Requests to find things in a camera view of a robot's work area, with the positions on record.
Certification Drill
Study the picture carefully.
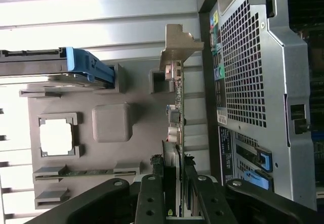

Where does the grey parts rack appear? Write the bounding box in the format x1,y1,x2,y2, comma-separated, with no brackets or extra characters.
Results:
19,61,211,210

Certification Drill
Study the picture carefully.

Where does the green RAM stick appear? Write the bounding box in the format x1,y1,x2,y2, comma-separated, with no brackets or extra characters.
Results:
33,168,139,178

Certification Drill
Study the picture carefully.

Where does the silver CPU chip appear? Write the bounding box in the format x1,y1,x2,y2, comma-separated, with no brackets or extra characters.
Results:
39,117,74,157

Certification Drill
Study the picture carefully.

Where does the open black PC case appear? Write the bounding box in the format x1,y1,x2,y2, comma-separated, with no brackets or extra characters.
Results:
198,0,324,212

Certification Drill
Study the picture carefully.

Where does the blue disk carrier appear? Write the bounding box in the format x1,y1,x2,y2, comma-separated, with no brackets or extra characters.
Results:
59,47,115,89

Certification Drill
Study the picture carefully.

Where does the silver hard disk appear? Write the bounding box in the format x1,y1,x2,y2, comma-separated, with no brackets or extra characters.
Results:
0,49,67,77

